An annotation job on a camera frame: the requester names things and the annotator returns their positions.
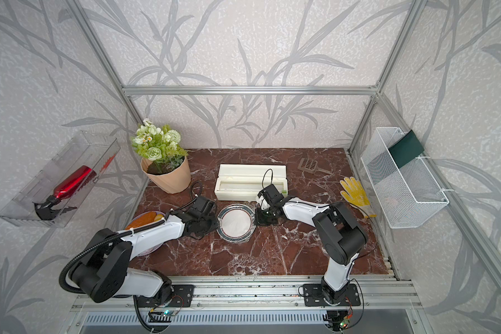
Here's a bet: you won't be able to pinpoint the white plate green red rim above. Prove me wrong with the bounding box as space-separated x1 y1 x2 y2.
216 203 257 244

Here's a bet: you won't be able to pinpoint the clear plastic wrap sheet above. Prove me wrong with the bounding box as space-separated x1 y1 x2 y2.
213 201 260 246

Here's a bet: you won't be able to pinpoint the cream plastic wrap dispenser box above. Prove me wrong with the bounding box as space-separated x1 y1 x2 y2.
214 164 288 202

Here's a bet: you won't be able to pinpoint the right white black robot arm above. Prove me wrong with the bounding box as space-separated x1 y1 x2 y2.
257 185 367 294

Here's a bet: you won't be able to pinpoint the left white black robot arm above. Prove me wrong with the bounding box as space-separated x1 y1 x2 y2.
58 196 219 304

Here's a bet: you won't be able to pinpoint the purple plate of toy food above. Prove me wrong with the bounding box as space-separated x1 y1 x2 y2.
125 211 164 257

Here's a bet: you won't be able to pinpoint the beige flower pot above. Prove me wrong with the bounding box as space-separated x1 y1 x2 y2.
141 157 191 194

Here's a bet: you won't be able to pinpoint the brown slotted spatula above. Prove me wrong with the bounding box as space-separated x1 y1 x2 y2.
298 158 333 175

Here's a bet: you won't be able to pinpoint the yellow work glove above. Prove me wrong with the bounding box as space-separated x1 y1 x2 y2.
340 177 377 218

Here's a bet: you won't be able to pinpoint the white green artificial flowers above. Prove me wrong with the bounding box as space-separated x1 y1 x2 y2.
131 118 187 175

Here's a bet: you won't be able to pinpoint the dark green card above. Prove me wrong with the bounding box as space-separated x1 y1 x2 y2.
389 130 424 168

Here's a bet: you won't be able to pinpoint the red spray bottle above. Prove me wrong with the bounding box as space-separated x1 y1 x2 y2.
34 154 116 221

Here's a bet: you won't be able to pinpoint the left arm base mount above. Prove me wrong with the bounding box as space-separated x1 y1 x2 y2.
137 285 195 308

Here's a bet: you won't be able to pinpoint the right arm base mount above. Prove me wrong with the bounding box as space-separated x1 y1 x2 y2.
302 283 362 307

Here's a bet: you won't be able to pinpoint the white wire mesh basket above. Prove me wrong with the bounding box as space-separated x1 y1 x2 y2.
361 127 449 229

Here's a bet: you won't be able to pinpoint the aluminium front rail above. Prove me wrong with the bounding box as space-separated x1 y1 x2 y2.
70 274 423 312

